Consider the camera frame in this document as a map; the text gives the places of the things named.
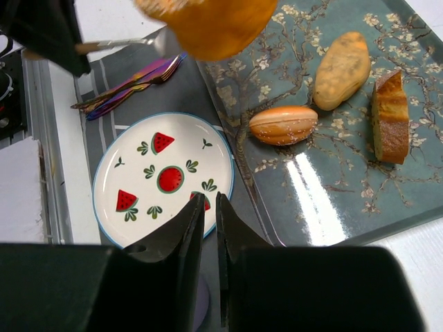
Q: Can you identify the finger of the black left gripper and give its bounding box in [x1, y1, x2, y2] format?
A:
[1, 0, 91, 77]

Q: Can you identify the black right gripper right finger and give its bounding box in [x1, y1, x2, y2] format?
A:
[216, 194, 425, 331]

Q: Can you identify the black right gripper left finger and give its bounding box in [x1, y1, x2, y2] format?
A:
[1, 194, 205, 331]

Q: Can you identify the steel cake server wooden handle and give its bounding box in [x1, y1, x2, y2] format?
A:
[74, 27, 177, 58]

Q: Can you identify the round orange sponge cake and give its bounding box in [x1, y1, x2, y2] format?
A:
[134, 0, 278, 62]

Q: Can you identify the blossom pattern grey tray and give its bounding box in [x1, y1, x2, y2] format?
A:
[199, 1, 442, 246]

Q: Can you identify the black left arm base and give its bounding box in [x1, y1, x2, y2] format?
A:
[1, 32, 27, 140]

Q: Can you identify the sesame bun bread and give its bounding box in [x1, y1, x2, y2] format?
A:
[248, 106, 318, 146]

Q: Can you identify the oval flat bread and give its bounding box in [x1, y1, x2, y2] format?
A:
[313, 31, 371, 111]

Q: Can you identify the purple ceramic mug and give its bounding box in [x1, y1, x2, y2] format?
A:
[193, 274, 210, 331]

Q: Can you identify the iridescent knife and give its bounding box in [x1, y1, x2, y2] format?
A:
[86, 53, 187, 121]

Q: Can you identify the watermelon pattern white plate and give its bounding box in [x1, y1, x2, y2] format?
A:
[93, 112, 235, 248]

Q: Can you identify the iridescent fork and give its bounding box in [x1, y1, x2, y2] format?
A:
[71, 53, 187, 113]

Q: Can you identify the grey cloth placemat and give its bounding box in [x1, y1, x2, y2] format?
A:
[73, 27, 274, 332]

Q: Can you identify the sliced baguette piece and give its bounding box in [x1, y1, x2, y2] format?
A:
[371, 70, 409, 165]

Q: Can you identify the aluminium frame rail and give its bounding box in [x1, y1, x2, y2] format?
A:
[22, 58, 73, 244]

